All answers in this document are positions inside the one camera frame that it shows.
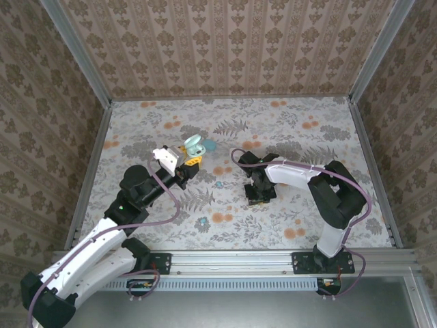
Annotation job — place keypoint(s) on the grey metal panel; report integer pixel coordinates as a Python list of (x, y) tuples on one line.
[(222, 311)]

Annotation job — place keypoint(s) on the aluminium frame post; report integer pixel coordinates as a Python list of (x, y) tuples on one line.
[(379, 51), (78, 51)]

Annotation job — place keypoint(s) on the aluminium frame strut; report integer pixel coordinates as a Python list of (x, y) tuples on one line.
[(414, 307)]

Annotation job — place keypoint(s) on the aluminium table side rail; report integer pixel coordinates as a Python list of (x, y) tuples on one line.
[(89, 177), (368, 153)]

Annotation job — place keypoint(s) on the black electronics box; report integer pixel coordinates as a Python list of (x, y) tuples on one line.
[(328, 285), (140, 284)]

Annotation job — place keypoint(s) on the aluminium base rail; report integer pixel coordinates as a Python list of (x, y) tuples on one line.
[(232, 263)]

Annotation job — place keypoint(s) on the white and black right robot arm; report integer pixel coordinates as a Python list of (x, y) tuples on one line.
[(290, 174)]

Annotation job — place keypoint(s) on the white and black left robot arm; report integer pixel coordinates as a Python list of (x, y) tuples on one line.
[(95, 239)]

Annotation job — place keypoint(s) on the light blue earbud charging case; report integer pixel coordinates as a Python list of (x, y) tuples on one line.
[(198, 150)]

